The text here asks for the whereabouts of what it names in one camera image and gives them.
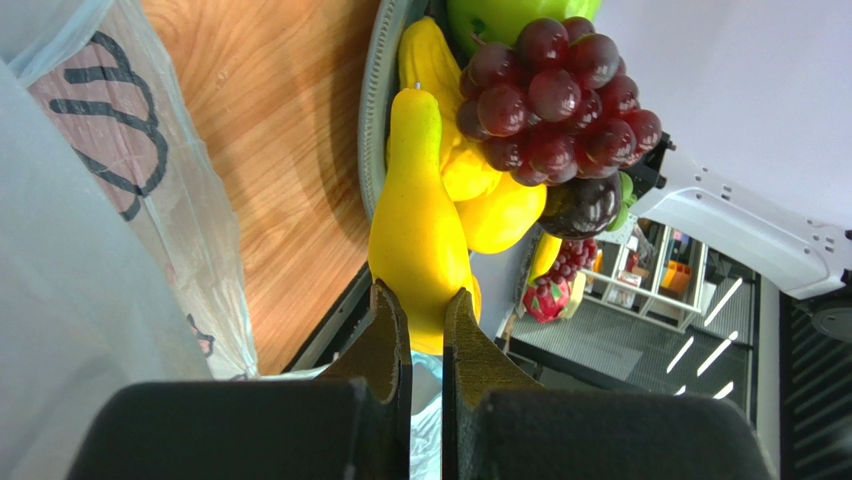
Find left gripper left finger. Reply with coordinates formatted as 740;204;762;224
69;282;412;479

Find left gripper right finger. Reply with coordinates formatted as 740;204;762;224
441;290;775;479

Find yellow fake banana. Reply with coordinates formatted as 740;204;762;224
368;88;481;355

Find dark green fake avocado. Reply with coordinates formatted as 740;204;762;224
537;173;623;240

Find light blue plastic bag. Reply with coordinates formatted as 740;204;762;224
0;0;261;480

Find dark red fake grapes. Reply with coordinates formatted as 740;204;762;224
456;16;663;186

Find yellow fake fruit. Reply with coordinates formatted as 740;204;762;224
397;16;501;202

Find green fake apple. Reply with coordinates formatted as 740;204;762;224
446;0;602;57

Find yellow fake lemon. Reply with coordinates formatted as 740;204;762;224
456;173;547;254

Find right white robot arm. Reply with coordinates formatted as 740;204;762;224
626;137;851;300

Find grey-blue round plate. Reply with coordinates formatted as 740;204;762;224
357;0;430;219

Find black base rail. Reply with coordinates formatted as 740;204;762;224
281;264;372;374

